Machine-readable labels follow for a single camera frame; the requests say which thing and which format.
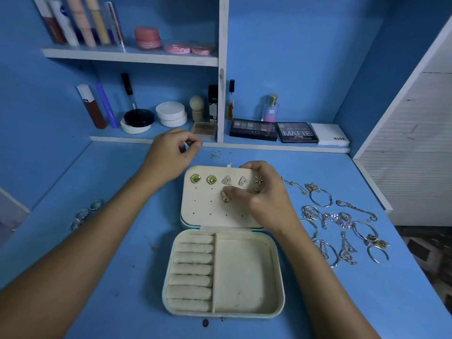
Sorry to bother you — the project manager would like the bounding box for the person's right hand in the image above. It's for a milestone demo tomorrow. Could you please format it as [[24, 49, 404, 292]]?
[[222, 161, 301, 241]]

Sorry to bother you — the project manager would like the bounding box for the person's left hand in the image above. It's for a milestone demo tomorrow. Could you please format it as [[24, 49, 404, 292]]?
[[137, 128, 203, 188]]

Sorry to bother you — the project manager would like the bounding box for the cream jewellery box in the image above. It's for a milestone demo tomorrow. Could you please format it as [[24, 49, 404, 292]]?
[[161, 164, 286, 319]]

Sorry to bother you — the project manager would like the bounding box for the pile of silver bracelets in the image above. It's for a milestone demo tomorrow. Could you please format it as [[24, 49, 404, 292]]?
[[282, 178, 391, 267]]

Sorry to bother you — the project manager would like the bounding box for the pile of silver rings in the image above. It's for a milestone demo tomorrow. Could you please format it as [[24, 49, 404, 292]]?
[[69, 200, 105, 232]]

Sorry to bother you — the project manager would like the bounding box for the person's right forearm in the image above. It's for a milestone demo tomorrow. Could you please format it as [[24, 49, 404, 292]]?
[[279, 222, 382, 339]]

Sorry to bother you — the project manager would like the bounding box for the person's left forearm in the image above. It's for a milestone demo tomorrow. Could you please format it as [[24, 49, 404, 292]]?
[[0, 173, 170, 339]]

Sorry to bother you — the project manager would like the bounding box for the white flat box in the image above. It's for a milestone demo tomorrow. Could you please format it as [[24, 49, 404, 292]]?
[[311, 123, 350, 147]]

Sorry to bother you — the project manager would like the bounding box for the white round cream jar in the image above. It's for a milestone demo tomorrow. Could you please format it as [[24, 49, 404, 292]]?
[[156, 101, 189, 129]]

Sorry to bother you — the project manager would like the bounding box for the white bowl black inside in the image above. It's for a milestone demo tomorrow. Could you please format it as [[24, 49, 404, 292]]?
[[120, 109, 155, 134]]

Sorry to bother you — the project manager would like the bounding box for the square brown powder compact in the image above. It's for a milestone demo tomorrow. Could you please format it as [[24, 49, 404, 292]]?
[[191, 121, 218, 138]]

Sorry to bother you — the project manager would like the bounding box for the beige makeup sponge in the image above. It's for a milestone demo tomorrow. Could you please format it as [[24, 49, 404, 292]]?
[[189, 96, 206, 123]]

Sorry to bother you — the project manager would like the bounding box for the black cosmetic bottle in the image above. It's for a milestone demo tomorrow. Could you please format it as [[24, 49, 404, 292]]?
[[208, 84, 219, 123]]

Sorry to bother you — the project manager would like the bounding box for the dark eyeshadow palette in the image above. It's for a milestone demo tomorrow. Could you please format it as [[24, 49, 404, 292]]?
[[229, 118, 279, 142]]

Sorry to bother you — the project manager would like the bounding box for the black lettered eyeshadow palette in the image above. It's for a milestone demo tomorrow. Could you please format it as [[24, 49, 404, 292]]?
[[277, 122, 319, 144]]

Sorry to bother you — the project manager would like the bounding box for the black makeup brush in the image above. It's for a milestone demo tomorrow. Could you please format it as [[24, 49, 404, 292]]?
[[121, 73, 137, 112]]

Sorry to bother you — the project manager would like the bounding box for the blue cosmetic tube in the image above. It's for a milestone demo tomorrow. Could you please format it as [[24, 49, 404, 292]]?
[[95, 82, 118, 129]]

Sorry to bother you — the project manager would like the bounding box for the thin dark cosmetic bottle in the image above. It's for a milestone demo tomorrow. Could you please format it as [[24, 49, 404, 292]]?
[[226, 80, 235, 121]]

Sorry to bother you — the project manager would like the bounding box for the brown lipstick tube white cap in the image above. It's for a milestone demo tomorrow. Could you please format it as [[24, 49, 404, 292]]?
[[76, 84, 107, 130]]

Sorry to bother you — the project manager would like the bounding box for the small pink perfume bottle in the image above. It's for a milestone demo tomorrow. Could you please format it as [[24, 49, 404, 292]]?
[[262, 94, 280, 123]]

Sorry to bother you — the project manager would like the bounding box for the pink flat compact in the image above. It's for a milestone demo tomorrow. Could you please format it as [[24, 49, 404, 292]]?
[[191, 43, 216, 57], [164, 43, 192, 55]]

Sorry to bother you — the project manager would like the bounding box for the pink round jar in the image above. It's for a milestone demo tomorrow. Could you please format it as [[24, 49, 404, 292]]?
[[134, 26, 162, 50]]

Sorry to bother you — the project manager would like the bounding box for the white shelf unit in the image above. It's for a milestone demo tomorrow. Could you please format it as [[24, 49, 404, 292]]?
[[41, 0, 350, 154]]

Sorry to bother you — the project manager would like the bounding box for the short beige cosmetic tube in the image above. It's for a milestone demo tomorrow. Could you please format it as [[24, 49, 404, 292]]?
[[84, 0, 113, 47]]

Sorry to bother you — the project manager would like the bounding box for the white slatted cabinet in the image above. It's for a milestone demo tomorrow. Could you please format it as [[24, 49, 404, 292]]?
[[353, 14, 452, 226]]

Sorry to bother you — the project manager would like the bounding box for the tall beige cosmetic tube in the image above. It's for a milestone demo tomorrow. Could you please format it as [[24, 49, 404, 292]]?
[[65, 0, 97, 48]]

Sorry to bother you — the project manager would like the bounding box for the white framed marbled panel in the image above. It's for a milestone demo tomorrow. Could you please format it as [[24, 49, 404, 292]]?
[[0, 187, 31, 230]]

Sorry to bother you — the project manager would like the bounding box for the white tube blue label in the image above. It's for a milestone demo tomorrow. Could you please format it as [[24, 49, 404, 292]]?
[[48, 0, 80, 48]]

